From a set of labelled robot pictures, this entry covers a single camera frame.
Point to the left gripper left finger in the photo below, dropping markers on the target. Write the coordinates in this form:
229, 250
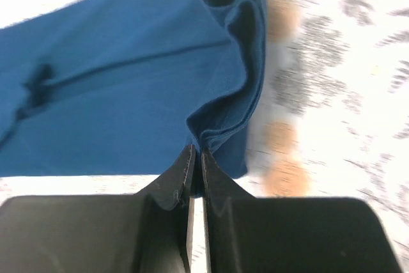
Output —
142, 232

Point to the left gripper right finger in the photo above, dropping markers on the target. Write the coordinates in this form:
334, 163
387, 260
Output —
249, 234

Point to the floral table cloth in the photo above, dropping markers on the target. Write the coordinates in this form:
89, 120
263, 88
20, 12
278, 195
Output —
331, 119

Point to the blue t shirt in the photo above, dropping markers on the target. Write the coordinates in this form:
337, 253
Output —
121, 87

